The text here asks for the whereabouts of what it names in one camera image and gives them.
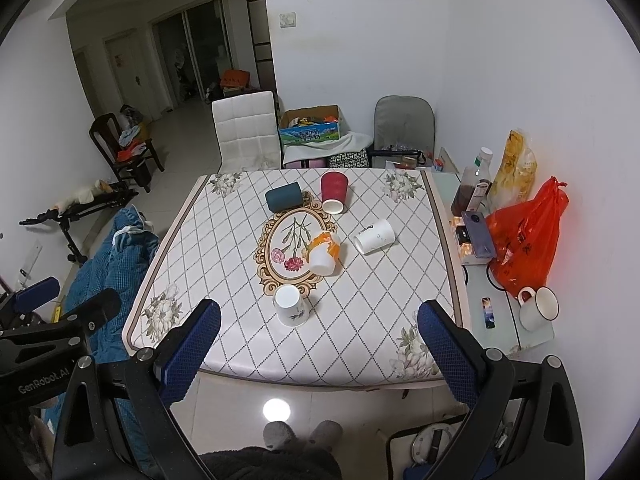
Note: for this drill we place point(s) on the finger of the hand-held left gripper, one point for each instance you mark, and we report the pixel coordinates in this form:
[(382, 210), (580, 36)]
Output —
[(37, 292), (95, 310)]

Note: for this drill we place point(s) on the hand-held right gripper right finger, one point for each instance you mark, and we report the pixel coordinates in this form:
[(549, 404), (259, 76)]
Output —
[(447, 352)]

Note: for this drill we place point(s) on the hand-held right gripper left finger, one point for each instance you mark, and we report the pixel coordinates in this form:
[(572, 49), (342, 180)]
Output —
[(192, 350)]

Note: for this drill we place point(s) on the white cup with plant print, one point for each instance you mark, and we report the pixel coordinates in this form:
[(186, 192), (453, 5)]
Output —
[(291, 307)]

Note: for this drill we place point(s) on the plain white cup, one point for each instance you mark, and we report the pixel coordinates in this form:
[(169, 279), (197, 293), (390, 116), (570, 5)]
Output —
[(375, 236)]

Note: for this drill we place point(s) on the orange and white cup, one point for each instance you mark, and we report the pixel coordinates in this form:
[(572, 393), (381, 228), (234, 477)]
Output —
[(324, 255)]

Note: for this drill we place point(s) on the teal cup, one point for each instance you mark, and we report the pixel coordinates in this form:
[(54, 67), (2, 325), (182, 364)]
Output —
[(285, 197)]

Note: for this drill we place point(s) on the red cup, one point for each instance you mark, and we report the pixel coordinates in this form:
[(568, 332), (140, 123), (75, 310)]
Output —
[(334, 187)]

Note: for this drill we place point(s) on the blue quilted blanket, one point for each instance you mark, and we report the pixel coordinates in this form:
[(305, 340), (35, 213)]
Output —
[(117, 265)]

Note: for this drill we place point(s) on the small printed lighter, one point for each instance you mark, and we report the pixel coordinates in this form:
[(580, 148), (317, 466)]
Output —
[(488, 313)]

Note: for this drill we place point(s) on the black metal stand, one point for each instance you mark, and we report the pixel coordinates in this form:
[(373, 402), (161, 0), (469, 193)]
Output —
[(70, 220)]

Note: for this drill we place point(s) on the round metal device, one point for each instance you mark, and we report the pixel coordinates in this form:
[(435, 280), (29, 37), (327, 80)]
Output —
[(430, 447)]

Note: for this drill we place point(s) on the white enamel mug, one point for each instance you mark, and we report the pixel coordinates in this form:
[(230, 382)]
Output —
[(540, 310)]

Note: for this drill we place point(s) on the person's grey slipper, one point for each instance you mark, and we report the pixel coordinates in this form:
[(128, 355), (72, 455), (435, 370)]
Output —
[(277, 434), (325, 432)]

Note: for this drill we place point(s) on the grey smartphone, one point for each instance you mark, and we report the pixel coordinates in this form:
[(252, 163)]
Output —
[(479, 235)]

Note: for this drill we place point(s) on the red plastic bag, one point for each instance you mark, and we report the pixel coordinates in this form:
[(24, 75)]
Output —
[(525, 240)]

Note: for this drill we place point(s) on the person's dark fuzzy clothing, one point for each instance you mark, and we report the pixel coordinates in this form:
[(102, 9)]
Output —
[(270, 465)]

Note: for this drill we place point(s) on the bottle of brown liquid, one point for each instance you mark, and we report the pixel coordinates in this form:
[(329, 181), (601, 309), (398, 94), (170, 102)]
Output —
[(465, 195)]

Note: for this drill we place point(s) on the dark wooden chair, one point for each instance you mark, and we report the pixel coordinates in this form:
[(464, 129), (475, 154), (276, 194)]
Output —
[(102, 132)]

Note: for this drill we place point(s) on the pile of clothes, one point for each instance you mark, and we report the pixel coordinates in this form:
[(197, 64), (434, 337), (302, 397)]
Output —
[(131, 137)]

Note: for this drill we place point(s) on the yellow plastic bag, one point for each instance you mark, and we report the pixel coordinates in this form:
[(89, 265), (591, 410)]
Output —
[(512, 170)]

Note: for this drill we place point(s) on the black umbrella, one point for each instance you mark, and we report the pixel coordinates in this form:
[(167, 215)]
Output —
[(395, 151)]

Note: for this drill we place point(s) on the black and white patterned bag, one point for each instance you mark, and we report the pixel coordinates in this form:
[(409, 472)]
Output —
[(348, 160)]

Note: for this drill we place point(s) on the pink box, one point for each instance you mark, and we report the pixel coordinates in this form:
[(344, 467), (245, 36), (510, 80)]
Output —
[(305, 164)]

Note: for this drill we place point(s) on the white padded chair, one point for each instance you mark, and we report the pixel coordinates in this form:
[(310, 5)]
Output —
[(245, 132)]

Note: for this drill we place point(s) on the white cloth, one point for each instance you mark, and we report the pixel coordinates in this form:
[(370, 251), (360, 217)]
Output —
[(352, 140)]

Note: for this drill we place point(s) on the grey cushioned chair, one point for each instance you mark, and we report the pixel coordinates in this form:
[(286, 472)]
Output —
[(402, 122)]

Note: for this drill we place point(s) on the printed cardboard box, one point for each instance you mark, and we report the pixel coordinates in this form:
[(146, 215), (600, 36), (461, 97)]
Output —
[(310, 132)]

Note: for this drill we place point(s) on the orange box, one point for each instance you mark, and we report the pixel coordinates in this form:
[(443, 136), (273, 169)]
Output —
[(235, 78)]

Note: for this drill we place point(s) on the white wall switch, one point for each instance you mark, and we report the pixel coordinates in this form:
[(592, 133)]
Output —
[(288, 20)]

